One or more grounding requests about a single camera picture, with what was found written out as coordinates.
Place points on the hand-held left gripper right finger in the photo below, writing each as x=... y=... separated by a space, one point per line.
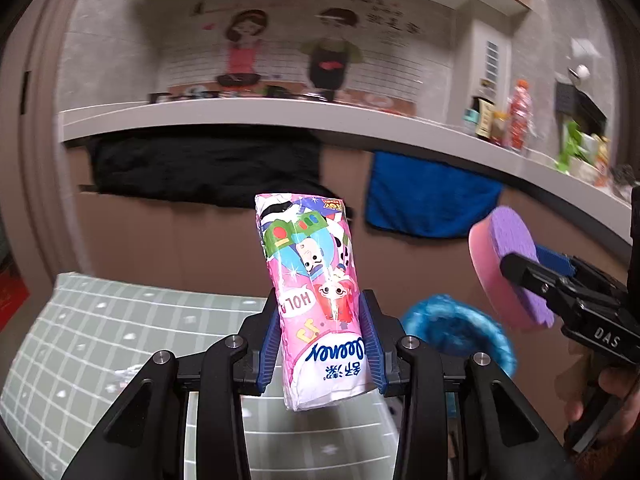
x=373 y=355

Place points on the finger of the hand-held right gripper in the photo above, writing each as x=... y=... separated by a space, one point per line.
x=552 y=257
x=530 y=272

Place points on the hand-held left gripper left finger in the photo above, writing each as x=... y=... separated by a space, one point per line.
x=267 y=355

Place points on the purple and pink sponge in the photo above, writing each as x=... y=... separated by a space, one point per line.
x=505 y=240

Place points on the pink and white tissue pack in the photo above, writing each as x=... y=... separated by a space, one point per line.
x=312 y=280

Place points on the bin with blue liner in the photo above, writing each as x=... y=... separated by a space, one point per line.
x=460 y=330

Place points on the person's right hand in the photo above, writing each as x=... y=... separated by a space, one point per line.
x=625 y=400

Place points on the orange snack packet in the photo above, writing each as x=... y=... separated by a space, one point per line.
x=602 y=162

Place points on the green packet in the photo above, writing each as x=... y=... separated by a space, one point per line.
x=569 y=145

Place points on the blue towel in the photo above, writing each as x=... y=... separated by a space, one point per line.
x=430 y=200

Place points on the brown cabinet front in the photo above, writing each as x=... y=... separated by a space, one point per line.
x=175 y=245

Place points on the orange plastic bottle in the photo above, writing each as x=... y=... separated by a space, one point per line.
x=520 y=115

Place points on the yellow-brown bottle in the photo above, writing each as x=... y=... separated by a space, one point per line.
x=484 y=120

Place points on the teal small container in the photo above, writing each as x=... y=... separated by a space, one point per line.
x=469 y=120

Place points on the green gridded table mat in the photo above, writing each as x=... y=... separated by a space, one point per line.
x=90 y=340

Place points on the black cloth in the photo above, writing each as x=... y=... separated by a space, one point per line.
x=205 y=170

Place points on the white countertop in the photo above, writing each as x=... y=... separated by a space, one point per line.
x=300 y=117

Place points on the red floor mat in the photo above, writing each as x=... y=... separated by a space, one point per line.
x=11 y=295

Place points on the black wall-hung holder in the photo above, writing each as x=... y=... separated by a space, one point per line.
x=580 y=105

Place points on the cartoon wall poster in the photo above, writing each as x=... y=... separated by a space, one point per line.
x=295 y=42

